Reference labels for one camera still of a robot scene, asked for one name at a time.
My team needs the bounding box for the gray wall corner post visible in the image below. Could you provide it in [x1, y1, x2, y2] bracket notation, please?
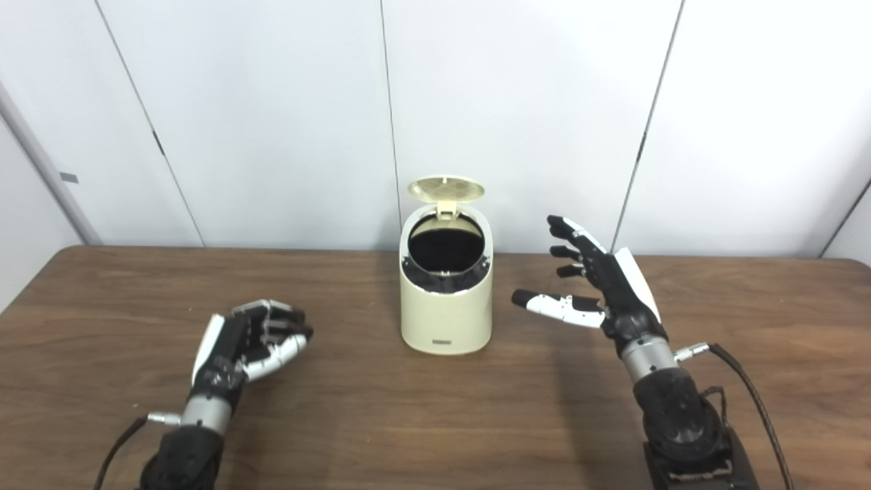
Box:
[0, 82, 103, 246]

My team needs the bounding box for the cream round bin lid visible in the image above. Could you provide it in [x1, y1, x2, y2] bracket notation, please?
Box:
[407, 176, 487, 220]

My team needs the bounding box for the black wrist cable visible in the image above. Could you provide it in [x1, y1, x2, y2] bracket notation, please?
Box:
[674, 342, 795, 490]
[93, 411, 183, 490]

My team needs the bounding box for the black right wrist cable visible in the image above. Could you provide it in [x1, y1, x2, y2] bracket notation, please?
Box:
[674, 342, 795, 490]

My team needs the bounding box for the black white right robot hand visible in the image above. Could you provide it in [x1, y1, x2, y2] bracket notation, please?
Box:
[511, 215, 669, 358]

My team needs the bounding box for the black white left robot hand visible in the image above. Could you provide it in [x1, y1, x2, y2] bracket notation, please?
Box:
[189, 299, 314, 412]

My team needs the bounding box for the cream-colored bin body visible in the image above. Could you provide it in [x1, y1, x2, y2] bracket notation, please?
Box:
[399, 203, 494, 355]

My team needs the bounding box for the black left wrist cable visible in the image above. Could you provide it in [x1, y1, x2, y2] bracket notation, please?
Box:
[93, 411, 183, 490]

